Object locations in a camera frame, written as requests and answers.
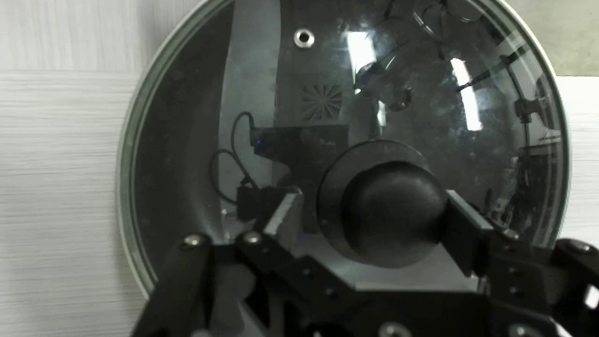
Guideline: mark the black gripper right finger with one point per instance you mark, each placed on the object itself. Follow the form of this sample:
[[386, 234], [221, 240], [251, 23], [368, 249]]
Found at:
[[530, 290]]

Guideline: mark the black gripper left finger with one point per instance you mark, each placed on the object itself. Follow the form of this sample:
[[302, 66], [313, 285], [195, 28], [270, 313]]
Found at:
[[251, 287]]

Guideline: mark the glass pot lid black knob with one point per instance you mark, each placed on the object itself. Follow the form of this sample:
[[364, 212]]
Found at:
[[253, 101]]

